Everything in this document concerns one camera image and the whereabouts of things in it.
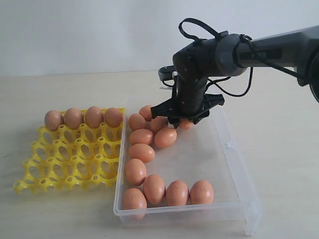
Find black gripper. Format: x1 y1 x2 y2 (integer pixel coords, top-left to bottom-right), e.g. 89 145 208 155
151 75 225 129

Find brown egg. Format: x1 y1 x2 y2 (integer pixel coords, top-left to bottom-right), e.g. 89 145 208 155
104 108 123 127
44 110 64 131
125 158 147 186
154 127 177 148
129 128 154 145
122 188 147 221
64 108 84 129
129 113 147 131
189 180 214 205
149 116 168 134
178 119 193 130
143 174 166 205
129 143 155 163
139 105 152 122
85 106 104 128
165 180 189 206

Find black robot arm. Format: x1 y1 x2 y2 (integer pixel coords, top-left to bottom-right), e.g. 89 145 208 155
151 24 319 127

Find clear plastic container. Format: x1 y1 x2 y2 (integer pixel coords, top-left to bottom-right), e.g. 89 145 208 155
113 107 262 236

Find yellow plastic egg tray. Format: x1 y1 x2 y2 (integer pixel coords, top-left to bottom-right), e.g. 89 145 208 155
13 108 125 193

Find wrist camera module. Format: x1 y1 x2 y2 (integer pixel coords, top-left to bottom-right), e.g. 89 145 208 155
158 65 176 82

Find black cable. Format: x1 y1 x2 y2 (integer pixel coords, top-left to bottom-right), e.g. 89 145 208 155
159 18 300 98

